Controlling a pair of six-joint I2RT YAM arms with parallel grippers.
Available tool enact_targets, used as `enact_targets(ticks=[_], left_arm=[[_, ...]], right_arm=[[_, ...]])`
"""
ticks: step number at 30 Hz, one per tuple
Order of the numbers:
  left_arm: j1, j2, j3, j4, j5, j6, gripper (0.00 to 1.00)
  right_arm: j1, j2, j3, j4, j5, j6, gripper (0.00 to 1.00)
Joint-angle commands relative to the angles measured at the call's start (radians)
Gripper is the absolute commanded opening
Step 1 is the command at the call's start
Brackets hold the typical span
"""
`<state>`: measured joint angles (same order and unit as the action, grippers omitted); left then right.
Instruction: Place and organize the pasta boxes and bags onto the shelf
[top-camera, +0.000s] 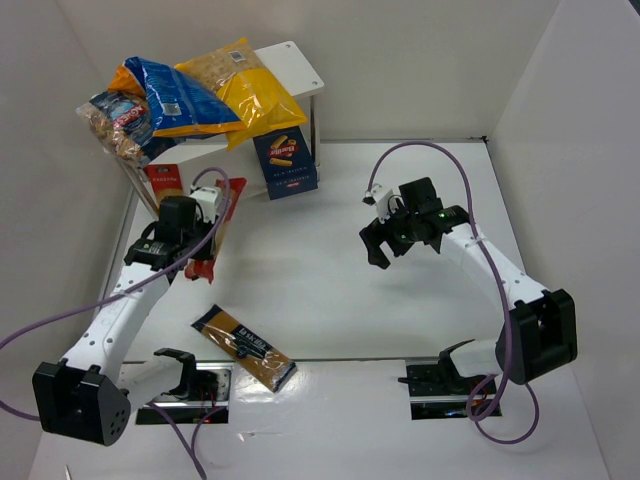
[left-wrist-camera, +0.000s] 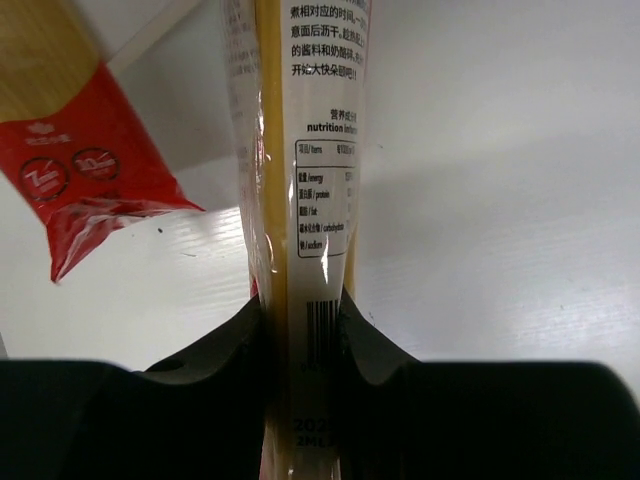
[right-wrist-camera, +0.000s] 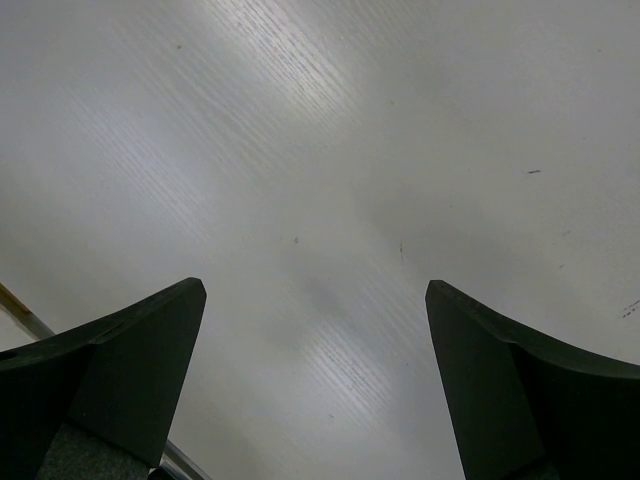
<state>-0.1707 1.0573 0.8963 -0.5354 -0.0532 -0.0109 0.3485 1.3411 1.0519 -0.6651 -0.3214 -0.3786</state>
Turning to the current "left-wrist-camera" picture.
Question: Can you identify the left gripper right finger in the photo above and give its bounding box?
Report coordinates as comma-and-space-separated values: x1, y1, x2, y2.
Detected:
334, 295, 639, 479

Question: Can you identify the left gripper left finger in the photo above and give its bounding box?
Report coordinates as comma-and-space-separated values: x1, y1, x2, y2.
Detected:
1, 299, 268, 479

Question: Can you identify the red spaghetti pack with barcode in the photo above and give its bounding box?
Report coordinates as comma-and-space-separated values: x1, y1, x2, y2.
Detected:
221, 1, 372, 479

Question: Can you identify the red spaghetti pack on shelf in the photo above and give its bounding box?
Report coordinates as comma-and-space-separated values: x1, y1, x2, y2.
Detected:
1, 1, 192, 281

